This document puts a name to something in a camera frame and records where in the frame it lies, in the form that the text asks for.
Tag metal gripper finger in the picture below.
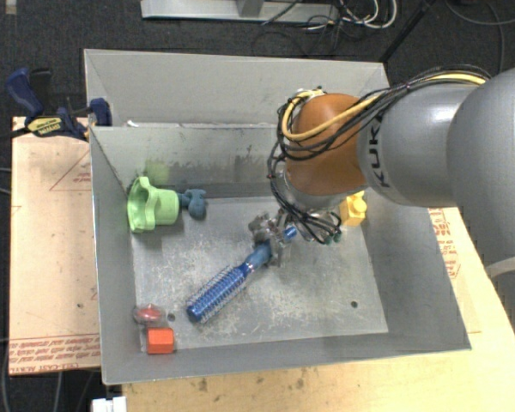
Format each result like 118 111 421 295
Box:
247 212 276 249
267 237 293 270

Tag blue hair brush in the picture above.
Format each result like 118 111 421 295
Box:
185 225 300 324

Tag grey metal bin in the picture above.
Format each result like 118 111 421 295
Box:
83 48 472 386

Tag yellow toy brick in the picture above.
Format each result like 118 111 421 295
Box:
338 190 368 227

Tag dark blue toy figure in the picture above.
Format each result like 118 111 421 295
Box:
178 188 209 221

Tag green plastic cup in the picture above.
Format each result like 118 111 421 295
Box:
126 176 181 234

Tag red and clear spinning top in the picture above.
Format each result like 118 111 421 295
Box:
132 304 167 328

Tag orange cube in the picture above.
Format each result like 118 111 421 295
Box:
145 326 176 355

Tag brown cardboard board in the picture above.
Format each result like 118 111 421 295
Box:
8 116 484 377

